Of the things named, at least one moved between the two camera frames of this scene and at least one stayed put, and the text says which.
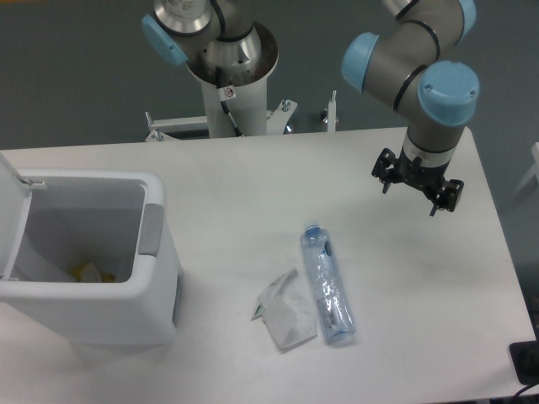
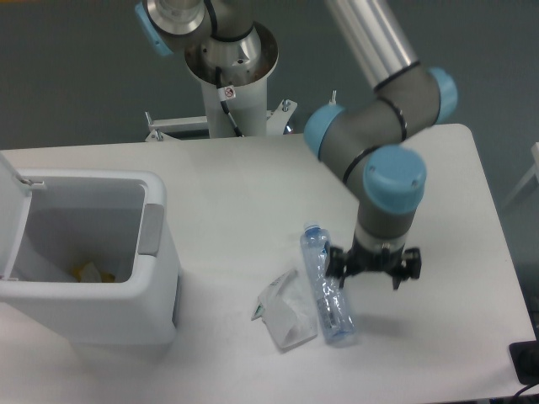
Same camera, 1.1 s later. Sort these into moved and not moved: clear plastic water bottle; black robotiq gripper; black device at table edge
Moved: black robotiq gripper
Not moved: clear plastic water bottle; black device at table edge
